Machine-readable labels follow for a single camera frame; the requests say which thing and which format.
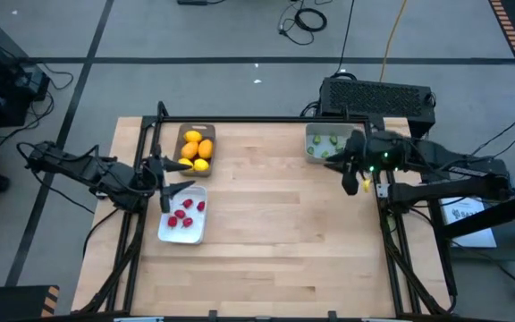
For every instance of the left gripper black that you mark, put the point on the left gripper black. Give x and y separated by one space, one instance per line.
154 179

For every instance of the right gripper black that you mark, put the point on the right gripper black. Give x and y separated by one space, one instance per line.
378 152

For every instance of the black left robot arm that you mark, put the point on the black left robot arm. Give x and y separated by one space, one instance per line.
87 167

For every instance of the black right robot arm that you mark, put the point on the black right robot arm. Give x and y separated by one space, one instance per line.
463 188

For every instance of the grey plastic basket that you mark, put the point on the grey plastic basket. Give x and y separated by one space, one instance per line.
324 144

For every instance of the white plastic basket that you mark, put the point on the white plastic basket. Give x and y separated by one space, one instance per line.
195 234

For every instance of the black computer tower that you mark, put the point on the black computer tower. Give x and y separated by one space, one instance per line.
374 100

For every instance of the black table clamp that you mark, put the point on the black table clamp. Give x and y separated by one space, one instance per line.
332 315
213 315

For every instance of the white printed paper sheet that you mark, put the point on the white printed paper sheet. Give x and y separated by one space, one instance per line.
472 228

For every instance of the dark side table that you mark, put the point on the dark side table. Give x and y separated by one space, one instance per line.
512 243

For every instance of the black yellow striped mat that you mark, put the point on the black yellow striped mat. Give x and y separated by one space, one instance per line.
11 302

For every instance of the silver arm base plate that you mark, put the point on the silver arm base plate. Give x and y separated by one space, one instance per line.
382 191

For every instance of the black metal rig frame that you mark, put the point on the black metal rig frame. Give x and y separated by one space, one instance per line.
262 119

